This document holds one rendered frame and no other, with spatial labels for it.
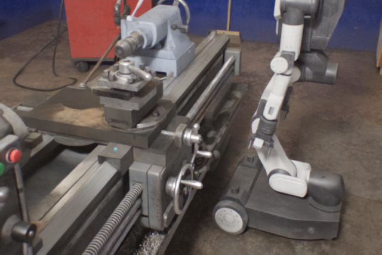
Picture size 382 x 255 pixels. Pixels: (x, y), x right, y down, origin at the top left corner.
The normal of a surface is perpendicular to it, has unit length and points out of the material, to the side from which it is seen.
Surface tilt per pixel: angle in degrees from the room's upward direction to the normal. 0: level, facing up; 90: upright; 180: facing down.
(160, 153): 90
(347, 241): 0
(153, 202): 90
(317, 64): 90
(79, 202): 36
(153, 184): 90
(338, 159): 0
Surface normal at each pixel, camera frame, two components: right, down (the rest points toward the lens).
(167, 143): 0.00, -0.90
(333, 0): -0.37, 0.40
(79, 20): 0.01, 0.44
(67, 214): 0.55, -0.65
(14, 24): 0.94, 0.14
